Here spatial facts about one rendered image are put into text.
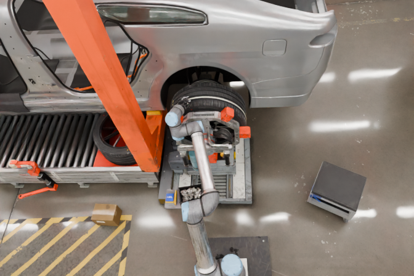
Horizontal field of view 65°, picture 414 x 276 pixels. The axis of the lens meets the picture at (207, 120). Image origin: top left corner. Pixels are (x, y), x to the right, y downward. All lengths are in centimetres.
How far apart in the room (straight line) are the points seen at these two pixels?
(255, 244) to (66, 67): 259
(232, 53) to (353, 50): 256
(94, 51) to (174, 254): 207
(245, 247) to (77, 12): 216
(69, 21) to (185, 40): 92
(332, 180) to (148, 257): 182
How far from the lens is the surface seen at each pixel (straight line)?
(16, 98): 352
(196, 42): 243
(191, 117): 252
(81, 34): 184
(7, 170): 387
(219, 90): 261
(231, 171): 333
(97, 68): 200
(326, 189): 314
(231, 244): 294
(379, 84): 445
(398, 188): 374
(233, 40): 241
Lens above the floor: 314
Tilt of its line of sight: 54 degrees down
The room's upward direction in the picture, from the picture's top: 10 degrees counter-clockwise
